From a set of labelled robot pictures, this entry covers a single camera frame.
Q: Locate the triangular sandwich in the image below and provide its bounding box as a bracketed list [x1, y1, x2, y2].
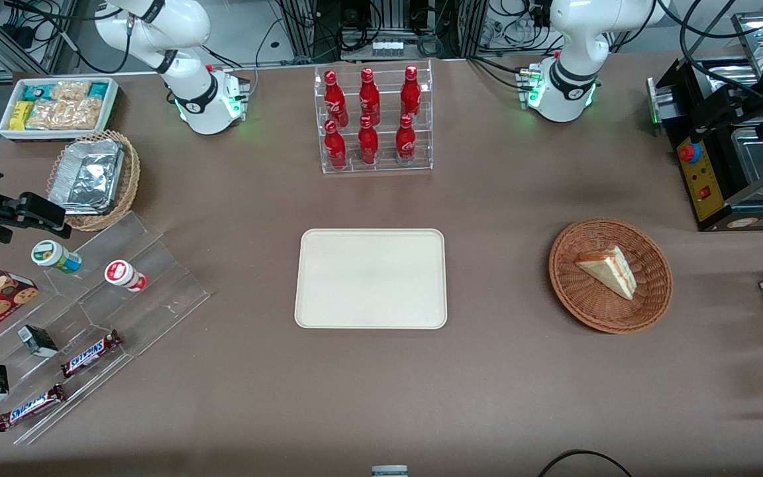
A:
[575, 245, 638, 301]

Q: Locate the silver foil tray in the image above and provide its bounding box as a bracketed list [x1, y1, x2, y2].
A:
[48, 138, 125, 215]

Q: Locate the light tan wicker basket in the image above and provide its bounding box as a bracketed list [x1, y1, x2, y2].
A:
[46, 129, 141, 233]

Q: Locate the brown round wicker basket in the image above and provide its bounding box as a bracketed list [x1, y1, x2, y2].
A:
[548, 219, 674, 334]

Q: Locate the cream rectangular tray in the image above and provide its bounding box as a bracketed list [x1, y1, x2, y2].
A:
[294, 229, 448, 330]

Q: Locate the green lidded yogurt cup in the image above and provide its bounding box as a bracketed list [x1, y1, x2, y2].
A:
[30, 239, 83, 276]

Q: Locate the white rectangular snack bin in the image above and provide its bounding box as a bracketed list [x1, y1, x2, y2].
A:
[0, 77, 120, 144]

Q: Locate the black sealing machine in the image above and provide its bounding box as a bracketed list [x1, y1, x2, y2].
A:
[646, 56, 763, 233]

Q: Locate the red lidded yogurt cup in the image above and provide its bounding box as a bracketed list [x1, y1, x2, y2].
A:
[104, 259, 149, 293]

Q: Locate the large clear cracker bag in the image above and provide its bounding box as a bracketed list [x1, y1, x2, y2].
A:
[26, 98, 102, 131]

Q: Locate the small clear cracker bag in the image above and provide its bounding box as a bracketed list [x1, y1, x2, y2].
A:
[50, 80, 91, 104]

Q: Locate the clear acrylic stepped display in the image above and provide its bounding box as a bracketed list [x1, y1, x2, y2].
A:
[0, 211, 212, 447]

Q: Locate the brown snickers bar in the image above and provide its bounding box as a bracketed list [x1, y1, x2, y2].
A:
[0, 382, 67, 433]
[61, 329, 123, 379]

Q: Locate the red cola bottle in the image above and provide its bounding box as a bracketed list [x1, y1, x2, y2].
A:
[324, 71, 348, 128]
[359, 68, 382, 127]
[324, 119, 348, 170]
[395, 114, 417, 166]
[358, 116, 380, 166]
[400, 65, 422, 121]

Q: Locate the clear acrylic bottle rack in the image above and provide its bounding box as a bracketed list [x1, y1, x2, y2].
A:
[314, 60, 434, 175]

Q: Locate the white power strip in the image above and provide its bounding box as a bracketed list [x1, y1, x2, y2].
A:
[371, 38, 407, 59]

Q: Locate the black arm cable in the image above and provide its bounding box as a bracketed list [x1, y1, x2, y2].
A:
[678, 0, 763, 103]

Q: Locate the aluminium frame post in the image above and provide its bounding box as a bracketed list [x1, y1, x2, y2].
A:
[454, 0, 489, 60]
[285, 0, 320, 64]

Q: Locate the black looped cable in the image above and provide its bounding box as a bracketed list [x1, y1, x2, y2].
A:
[538, 449, 634, 477]

